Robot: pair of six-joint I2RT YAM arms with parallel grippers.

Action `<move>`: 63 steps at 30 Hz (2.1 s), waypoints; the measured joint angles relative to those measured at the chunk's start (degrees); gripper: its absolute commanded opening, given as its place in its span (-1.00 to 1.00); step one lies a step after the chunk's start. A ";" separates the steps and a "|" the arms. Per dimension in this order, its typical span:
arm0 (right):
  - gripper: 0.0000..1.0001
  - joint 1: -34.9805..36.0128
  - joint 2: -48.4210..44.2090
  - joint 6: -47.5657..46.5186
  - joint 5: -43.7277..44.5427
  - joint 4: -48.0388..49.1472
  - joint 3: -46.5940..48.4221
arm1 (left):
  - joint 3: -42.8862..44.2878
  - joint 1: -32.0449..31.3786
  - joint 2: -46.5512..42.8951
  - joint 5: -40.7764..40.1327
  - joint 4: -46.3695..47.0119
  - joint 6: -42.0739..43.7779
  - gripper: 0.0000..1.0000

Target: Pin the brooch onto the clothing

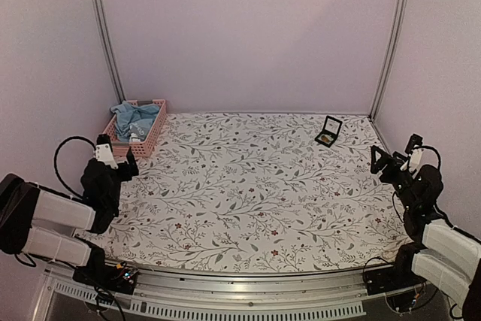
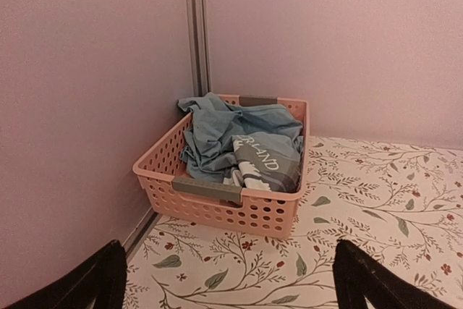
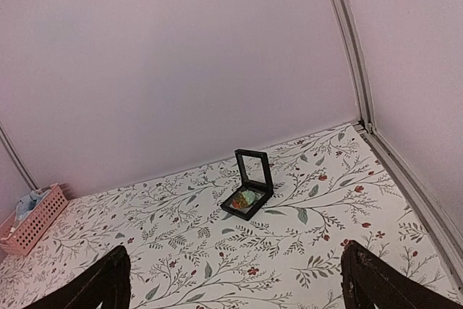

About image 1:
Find right aluminium frame post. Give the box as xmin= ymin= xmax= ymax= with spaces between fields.
xmin=369 ymin=0 xmax=408 ymax=122

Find aluminium front rail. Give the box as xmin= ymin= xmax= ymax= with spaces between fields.
xmin=32 ymin=249 xmax=470 ymax=321

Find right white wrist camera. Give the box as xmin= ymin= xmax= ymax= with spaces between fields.
xmin=401 ymin=134 xmax=423 ymax=174

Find aluminium frame post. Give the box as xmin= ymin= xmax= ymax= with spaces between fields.
xmin=369 ymin=0 xmax=408 ymax=122
xmin=92 ymin=0 xmax=126 ymax=103

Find pink plastic basket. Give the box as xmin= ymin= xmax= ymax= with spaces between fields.
xmin=104 ymin=99 xmax=167 ymax=158

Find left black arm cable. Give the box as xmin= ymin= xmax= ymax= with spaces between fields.
xmin=53 ymin=135 xmax=98 ymax=200

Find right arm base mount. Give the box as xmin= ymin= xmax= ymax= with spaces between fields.
xmin=362 ymin=257 xmax=439 ymax=315

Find black open brooch box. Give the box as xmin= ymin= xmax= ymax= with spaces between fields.
xmin=315 ymin=116 xmax=343 ymax=147

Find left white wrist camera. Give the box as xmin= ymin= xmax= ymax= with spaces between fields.
xmin=95 ymin=134 xmax=118 ymax=169

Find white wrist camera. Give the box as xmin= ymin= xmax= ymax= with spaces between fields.
xmin=95 ymin=134 xmax=118 ymax=169
xmin=401 ymin=134 xmax=423 ymax=174

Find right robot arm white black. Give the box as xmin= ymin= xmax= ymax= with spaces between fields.
xmin=364 ymin=141 xmax=480 ymax=320

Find left aluminium frame post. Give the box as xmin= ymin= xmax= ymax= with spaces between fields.
xmin=92 ymin=0 xmax=126 ymax=103

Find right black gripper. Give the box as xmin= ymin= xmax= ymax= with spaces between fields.
xmin=372 ymin=146 xmax=418 ymax=212

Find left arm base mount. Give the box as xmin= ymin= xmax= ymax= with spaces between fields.
xmin=73 ymin=262 xmax=139 ymax=295

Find light blue printed t-shirt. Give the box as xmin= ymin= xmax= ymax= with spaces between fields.
xmin=110 ymin=101 xmax=160 ymax=142

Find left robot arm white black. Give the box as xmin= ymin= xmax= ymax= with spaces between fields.
xmin=1 ymin=144 xmax=139 ymax=286

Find floral patterned tablecloth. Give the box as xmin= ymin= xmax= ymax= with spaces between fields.
xmin=81 ymin=114 xmax=409 ymax=273

